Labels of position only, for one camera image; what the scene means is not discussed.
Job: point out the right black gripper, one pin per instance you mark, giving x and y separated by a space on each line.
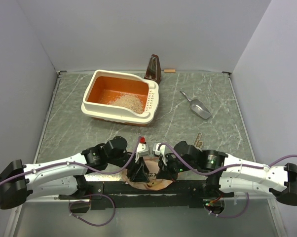
165 172

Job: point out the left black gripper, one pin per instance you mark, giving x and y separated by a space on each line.
137 172

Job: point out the peach cat litter bag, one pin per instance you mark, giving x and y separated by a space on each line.
154 184

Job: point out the wooden ruler with crown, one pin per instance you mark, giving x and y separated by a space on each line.
198 143

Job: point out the silver metal scoop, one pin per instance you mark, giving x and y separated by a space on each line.
197 107

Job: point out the white orange litter box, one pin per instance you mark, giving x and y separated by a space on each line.
108 85

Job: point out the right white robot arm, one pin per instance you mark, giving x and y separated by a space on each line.
226 173

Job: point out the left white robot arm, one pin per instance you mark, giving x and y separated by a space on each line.
21 182

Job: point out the clean litter pile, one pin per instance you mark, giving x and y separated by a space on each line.
131 102

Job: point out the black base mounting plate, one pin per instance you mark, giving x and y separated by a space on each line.
190 193

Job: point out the small wooden block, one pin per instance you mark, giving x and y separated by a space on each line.
169 71

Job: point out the brown wooden metronome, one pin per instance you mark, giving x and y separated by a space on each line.
153 71

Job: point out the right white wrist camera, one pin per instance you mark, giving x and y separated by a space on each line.
159 151

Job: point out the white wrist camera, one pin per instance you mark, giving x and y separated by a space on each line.
142 151
159 151

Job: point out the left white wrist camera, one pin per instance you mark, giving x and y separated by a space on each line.
142 151

